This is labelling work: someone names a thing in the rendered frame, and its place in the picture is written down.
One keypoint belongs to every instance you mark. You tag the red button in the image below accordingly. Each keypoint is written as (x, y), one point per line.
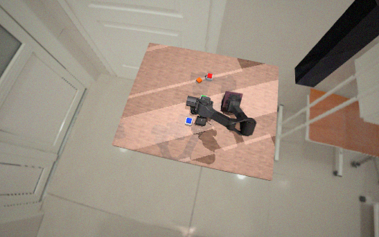
(209, 77)

